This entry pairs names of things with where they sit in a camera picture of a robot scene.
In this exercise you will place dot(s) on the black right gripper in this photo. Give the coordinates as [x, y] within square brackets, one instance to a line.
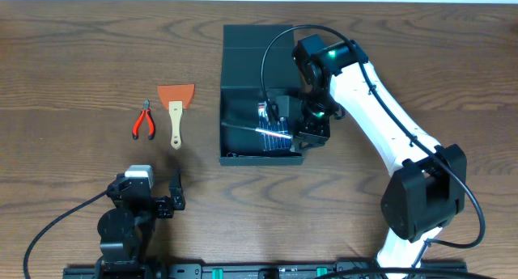
[312, 136]

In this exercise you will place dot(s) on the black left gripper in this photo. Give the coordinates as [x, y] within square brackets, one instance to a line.
[163, 205]

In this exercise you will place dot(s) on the screwdriver set case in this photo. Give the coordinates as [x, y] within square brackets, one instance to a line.
[281, 126]

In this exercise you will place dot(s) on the orange scraper with wooden handle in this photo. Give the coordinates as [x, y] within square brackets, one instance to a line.
[176, 98]

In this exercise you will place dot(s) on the steel claw hammer black grip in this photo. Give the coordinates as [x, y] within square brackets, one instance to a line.
[255, 130]

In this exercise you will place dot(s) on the small silver wrench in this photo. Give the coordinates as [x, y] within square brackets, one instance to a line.
[236, 155]

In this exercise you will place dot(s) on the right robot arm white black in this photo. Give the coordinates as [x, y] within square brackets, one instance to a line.
[427, 180]

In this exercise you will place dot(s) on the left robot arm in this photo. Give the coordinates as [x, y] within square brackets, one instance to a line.
[126, 230]

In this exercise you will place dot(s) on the dark green open box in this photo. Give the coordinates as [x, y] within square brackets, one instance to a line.
[246, 58]

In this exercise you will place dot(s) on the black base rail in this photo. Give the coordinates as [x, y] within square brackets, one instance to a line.
[240, 271]

